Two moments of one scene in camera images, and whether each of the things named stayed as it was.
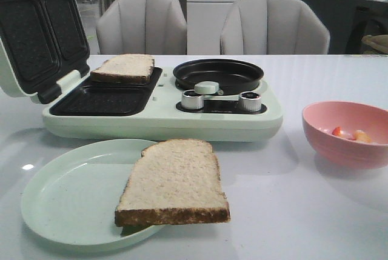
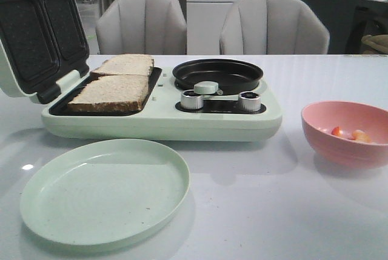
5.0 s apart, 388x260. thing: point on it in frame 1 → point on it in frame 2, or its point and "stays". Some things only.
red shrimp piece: (336, 131) stays
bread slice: (174, 182) → (111, 93)
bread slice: (127, 69) stays
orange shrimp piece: (361, 136) stays
